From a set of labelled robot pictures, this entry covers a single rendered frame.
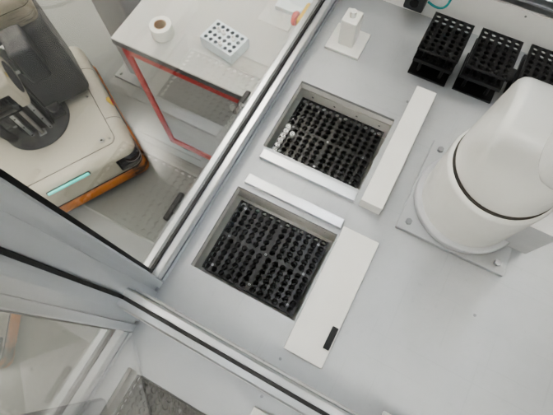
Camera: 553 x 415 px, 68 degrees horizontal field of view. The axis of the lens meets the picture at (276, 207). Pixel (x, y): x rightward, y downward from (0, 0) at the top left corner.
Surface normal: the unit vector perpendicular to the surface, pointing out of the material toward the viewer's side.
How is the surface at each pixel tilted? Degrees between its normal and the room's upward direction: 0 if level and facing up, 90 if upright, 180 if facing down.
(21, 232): 90
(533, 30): 90
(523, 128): 40
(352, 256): 0
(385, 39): 0
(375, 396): 0
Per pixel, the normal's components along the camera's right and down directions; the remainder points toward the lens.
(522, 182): -0.45, 0.70
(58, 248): 0.88, 0.44
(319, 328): -0.02, -0.35
